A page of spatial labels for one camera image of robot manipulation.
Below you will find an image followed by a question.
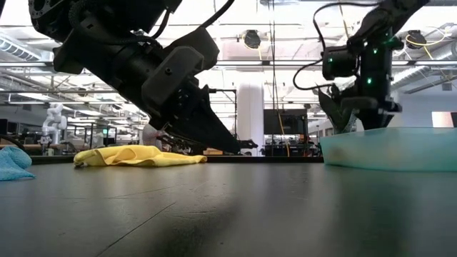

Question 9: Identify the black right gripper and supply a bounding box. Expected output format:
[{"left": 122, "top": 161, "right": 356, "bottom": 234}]
[{"left": 341, "top": 37, "right": 403, "bottom": 131}]

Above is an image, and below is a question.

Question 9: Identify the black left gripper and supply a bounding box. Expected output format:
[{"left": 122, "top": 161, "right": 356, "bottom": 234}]
[{"left": 52, "top": 21, "right": 211, "bottom": 131}]

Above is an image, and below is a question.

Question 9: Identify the blue microfiber towel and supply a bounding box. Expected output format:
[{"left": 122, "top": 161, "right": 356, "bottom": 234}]
[{"left": 0, "top": 146, "right": 36, "bottom": 182}]

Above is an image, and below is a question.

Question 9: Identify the yellow microfiber towel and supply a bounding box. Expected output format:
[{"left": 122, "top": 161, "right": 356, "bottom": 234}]
[{"left": 74, "top": 144, "right": 208, "bottom": 168}]

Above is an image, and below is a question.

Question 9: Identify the teal plastic bin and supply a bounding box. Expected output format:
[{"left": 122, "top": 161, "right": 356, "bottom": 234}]
[{"left": 320, "top": 127, "right": 457, "bottom": 173}]

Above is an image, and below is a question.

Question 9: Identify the potted snake plant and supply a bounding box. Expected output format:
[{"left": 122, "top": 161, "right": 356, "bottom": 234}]
[{"left": 317, "top": 84, "right": 361, "bottom": 135}]

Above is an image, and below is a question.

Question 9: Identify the white building column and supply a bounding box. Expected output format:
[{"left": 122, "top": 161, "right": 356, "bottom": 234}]
[{"left": 236, "top": 81, "right": 265, "bottom": 157}]

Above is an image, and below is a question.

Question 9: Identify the black monitor screen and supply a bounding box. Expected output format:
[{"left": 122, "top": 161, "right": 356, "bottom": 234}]
[{"left": 263, "top": 109, "right": 308, "bottom": 136}]

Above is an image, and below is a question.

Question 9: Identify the black background frame rig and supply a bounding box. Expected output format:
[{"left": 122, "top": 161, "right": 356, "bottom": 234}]
[{"left": 209, "top": 89, "right": 238, "bottom": 143}]

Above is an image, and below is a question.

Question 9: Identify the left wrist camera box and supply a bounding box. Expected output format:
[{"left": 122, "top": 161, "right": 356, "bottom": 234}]
[{"left": 142, "top": 26, "right": 221, "bottom": 106}]

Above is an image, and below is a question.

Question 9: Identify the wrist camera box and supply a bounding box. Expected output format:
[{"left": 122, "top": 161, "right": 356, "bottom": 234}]
[
  {"left": 142, "top": 26, "right": 221, "bottom": 106},
  {"left": 322, "top": 48, "right": 358, "bottom": 80}
]

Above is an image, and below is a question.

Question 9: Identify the silver ventilation duct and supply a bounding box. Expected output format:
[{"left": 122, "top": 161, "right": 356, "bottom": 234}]
[{"left": 391, "top": 66, "right": 457, "bottom": 92}]

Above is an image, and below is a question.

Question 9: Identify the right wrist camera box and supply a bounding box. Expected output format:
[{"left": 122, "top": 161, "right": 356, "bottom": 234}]
[{"left": 322, "top": 48, "right": 358, "bottom": 80}]

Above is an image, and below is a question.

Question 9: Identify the pink wall panel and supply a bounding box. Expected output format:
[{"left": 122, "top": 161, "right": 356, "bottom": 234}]
[{"left": 431, "top": 111, "right": 457, "bottom": 129}]

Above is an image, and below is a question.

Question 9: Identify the black ceiling cable reel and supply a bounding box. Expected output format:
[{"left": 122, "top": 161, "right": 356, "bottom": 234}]
[
  {"left": 243, "top": 29, "right": 261, "bottom": 50},
  {"left": 406, "top": 30, "right": 428, "bottom": 50}
]

